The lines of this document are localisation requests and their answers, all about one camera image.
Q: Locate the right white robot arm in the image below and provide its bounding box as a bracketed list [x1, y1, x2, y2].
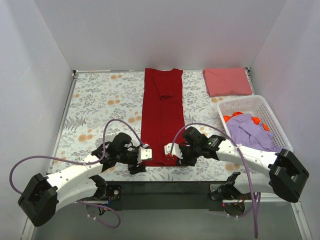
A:
[164, 126, 310, 203]

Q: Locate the folded pink t shirt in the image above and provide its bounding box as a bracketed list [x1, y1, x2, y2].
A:
[203, 67, 253, 97]

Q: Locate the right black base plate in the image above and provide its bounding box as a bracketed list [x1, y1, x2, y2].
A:
[208, 184, 252, 201]

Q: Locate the floral patterned table cloth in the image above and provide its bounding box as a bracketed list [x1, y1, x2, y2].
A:
[49, 70, 281, 182]

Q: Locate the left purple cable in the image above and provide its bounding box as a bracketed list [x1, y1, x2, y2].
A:
[9, 119, 151, 229]

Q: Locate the dark red t shirt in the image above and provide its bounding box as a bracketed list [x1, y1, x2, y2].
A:
[140, 68, 185, 167]

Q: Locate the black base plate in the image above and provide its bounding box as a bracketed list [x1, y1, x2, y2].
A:
[208, 184, 252, 201]
[82, 184, 123, 201]

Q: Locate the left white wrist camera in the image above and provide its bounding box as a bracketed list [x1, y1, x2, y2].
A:
[138, 147, 153, 163]

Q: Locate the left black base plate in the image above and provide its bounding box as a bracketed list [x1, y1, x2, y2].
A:
[82, 184, 123, 201]

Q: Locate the orange garment in basket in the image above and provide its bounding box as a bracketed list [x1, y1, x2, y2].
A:
[223, 111, 270, 132]

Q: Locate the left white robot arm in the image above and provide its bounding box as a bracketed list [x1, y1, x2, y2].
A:
[18, 132, 152, 227]

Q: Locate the lavender t shirt in basket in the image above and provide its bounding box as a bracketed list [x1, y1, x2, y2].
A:
[226, 113, 282, 153]

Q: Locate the aluminium frame rail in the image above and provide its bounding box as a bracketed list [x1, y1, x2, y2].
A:
[23, 181, 312, 240]

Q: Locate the white plastic laundry basket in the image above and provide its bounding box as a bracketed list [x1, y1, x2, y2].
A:
[217, 95, 294, 152]

